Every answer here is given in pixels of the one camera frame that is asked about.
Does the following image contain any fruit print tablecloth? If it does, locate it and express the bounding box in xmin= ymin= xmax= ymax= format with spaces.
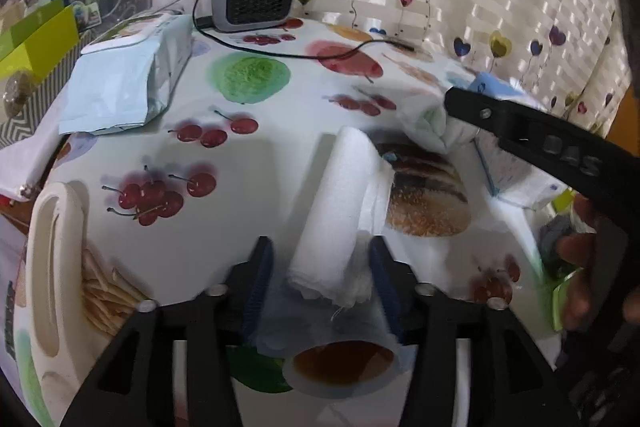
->
xmin=0 ymin=17 xmax=576 ymax=427

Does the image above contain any black power cable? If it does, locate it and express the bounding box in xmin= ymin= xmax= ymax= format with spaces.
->
xmin=192 ymin=14 xmax=417 ymax=58

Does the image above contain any cream plastic handle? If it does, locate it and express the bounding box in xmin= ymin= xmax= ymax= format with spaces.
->
xmin=25 ymin=182 xmax=92 ymax=389

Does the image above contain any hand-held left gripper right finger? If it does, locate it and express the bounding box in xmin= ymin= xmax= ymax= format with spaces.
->
xmin=367 ymin=234 xmax=581 ymax=427

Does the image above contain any white tissue pack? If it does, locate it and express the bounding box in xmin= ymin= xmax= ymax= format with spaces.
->
xmin=465 ymin=72 xmax=568 ymax=208

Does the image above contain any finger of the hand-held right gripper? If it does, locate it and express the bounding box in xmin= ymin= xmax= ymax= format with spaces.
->
xmin=444 ymin=87 xmax=521 ymax=148

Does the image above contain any grey sock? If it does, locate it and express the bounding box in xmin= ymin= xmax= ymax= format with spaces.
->
xmin=540 ymin=217 xmax=568 ymax=269

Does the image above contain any white cloth pouch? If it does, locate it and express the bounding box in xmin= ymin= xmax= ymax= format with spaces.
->
xmin=0 ymin=127 xmax=67 ymax=204

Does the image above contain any white lid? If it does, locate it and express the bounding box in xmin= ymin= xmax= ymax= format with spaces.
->
xmin=397 ymin=97 xmax=477 ymax=154

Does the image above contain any person's right hand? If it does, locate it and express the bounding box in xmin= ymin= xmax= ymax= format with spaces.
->
xmin=556 ymin=197 xmax=601 ymax=333

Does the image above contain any grey zigzag pattern box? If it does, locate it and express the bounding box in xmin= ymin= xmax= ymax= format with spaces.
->
xmin=0 ymin=57 xmax=77 ymax=148

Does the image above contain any light blue packet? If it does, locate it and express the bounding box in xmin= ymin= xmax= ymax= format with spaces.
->
xmin=59 ymin=14 xmax=194 ymax=136

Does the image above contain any white gauze roll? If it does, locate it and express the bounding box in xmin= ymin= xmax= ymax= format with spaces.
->
xmin=286 ymin=127 xmax=397 ymax=309

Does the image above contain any wooden cabinet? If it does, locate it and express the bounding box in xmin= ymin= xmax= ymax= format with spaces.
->
xmin=604 ymin=72 xmax=640 ymax=148

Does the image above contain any green-edged white cardboard box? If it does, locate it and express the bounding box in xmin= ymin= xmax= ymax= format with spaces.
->
xmin=547 ymin=187 xmax=577 ymax=333

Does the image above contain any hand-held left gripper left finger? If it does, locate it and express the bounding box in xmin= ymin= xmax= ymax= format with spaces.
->
xmin=60 ymin=234 xmax=275 ymax=427

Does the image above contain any green cardboard box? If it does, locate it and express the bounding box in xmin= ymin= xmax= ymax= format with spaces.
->
xmin=0 ymin=0 xmax=84 ymax=78

